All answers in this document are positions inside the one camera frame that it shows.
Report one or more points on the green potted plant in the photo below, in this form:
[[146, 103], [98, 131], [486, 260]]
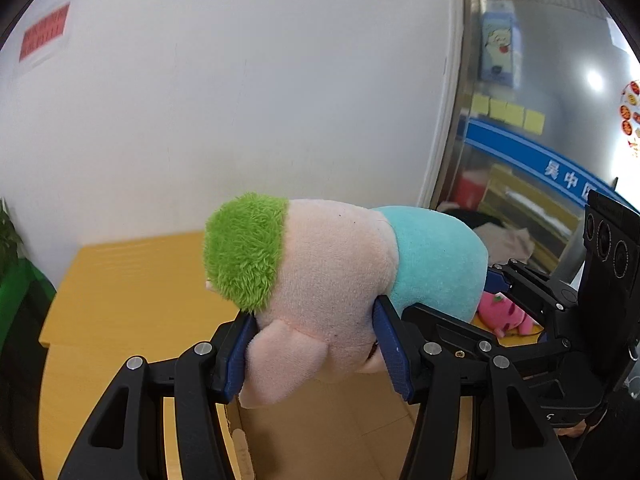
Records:
[[10, 241]]

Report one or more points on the brown cardboard box tray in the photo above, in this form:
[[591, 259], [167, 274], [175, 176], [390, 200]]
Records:
[[356, 429]]

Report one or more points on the blue banner with characters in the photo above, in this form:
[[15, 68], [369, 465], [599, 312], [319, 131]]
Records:
[[573, 182]]

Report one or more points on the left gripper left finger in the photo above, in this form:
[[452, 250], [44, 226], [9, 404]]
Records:
[[123, 437]]

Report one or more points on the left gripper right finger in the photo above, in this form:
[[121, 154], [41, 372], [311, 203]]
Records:
[[511, 438]]

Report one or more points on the green cloth covered bench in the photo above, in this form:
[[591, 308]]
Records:
[[24, 282]]

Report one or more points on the pink pig plush toy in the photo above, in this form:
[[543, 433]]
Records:
[[310, 271]]

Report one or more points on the beige and black cloth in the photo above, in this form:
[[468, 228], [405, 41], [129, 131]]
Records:
[[503, 244]]

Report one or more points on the red wall sign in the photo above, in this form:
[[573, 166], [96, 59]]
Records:
[[47, 29]]

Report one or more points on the magenta plush toy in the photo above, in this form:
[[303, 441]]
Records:
[[502, 317]]

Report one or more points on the yellow sticky notes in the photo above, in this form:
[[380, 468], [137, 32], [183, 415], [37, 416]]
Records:
[[507, 112]]

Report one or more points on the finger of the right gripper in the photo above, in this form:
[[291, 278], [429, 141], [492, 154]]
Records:
[[495, 281], [455, 336]]

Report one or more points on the blue cartoon poster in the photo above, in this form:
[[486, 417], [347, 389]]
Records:
[[500, 43]]

